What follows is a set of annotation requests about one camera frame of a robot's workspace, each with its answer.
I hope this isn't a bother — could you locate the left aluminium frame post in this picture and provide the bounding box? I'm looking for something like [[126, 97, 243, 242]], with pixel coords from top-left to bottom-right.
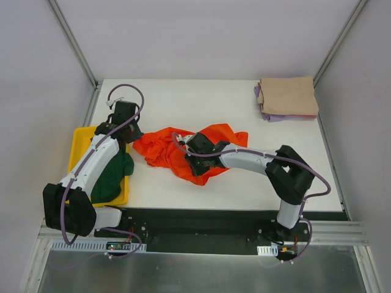
[[46, 0, 98, 90]]

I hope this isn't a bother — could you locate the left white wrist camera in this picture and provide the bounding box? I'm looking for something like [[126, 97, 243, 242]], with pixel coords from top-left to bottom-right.
[[106, 97, 124, 109]]

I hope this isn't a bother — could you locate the aluminium frame post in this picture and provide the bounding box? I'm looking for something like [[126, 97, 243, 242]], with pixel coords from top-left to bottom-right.
[[46, 0, 98, 90], [313, 0, 370, 87]]

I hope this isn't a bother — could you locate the right aluminium frame post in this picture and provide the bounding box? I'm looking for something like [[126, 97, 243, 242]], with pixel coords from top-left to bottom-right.
[[313, 0, 370, 87]]

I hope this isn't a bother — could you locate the folded lavender t-shirt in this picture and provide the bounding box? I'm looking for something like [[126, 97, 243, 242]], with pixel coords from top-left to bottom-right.
[[254, 83, 294, 122]]

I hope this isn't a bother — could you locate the left white cable duct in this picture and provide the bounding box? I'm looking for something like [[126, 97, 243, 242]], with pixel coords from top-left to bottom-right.
[[51, 240, 147, 254]]

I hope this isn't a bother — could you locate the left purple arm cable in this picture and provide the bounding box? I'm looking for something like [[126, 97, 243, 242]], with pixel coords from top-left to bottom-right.
[[60, 83, 146, 260]]

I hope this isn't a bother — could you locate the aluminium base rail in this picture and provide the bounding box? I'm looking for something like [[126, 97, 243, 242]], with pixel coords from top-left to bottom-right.
[[38, 220, 369, 246]]

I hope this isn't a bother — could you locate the right white cable duct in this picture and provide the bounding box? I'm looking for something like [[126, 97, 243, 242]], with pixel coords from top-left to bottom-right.
[[257, 245, 279, 257]]

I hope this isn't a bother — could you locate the folded tan t-shirt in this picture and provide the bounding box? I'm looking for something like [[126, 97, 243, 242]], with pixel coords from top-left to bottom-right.
[[258, 76, 319, 117]]

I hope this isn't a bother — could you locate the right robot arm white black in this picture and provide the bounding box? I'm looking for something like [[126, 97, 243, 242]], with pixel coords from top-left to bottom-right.
[[177, 132, 314, 244]]

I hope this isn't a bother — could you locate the orange t-shirt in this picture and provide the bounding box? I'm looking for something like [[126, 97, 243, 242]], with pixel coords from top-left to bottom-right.
[[133, 123, 249, 186]]

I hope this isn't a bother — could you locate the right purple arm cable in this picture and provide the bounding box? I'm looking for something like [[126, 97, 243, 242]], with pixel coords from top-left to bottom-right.
[[171, 131, 332, 266]]

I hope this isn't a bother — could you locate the white cable duct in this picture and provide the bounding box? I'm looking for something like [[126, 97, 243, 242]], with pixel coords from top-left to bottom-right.
[[51, 240, 147, 254], [257, 245, 279, 257]]

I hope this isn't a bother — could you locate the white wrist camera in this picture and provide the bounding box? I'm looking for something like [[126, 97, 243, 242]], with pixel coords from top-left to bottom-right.
[[176, 134, 193, 146], [106, 97, 124, 109]]

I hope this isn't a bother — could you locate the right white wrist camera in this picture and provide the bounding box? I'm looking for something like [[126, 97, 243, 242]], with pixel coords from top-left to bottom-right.
[[176, 134, 193, 146]]

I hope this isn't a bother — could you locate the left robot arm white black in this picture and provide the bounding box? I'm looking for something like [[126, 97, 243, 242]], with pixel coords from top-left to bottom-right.
[[43, 101, 142, 237]]

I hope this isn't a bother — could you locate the green t-shirt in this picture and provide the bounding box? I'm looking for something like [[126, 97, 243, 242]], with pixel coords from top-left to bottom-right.
[[90, 146, 134, 204]]

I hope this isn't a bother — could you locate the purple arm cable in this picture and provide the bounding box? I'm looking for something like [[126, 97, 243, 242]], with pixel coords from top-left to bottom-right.
[[171, 131, 332, 266], [60, 83, 146, 260]]

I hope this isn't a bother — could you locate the folded pink t-shirt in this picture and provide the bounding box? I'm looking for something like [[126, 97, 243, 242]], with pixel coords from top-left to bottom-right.
[[302, 115, 317, 120]]

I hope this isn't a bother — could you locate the yellow plastic bin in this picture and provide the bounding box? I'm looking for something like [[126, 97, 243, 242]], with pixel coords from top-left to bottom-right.
[[67, 126, 129, 208]]

